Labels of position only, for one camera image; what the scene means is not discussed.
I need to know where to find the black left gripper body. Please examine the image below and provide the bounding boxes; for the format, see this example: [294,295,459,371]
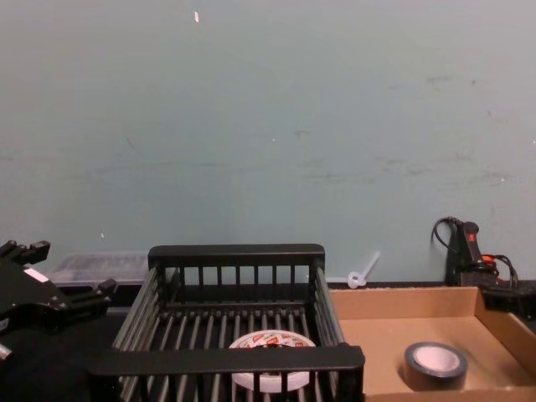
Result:
[0,255,69,337]

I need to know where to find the silver tape roll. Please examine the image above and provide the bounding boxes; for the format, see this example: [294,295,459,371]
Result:
[397,341,470,393]

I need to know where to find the white tape roll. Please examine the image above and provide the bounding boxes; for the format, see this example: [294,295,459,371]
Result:
[229,330,317,393]

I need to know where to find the clear plastic case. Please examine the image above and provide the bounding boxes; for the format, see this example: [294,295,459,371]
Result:
[44,251,150,290]

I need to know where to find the shallow brown cardboard tray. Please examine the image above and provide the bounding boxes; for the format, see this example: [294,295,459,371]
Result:
[328,286,536,398]

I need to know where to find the white three-armed plastic piece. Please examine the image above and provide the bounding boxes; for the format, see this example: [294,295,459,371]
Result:
[325,250,381,291]

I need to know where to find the black rack with steel bars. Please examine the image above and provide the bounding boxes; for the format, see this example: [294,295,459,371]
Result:
[85,243,366,402]

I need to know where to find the black corded tool red switch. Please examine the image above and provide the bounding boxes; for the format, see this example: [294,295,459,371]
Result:
[430,216,521,294]

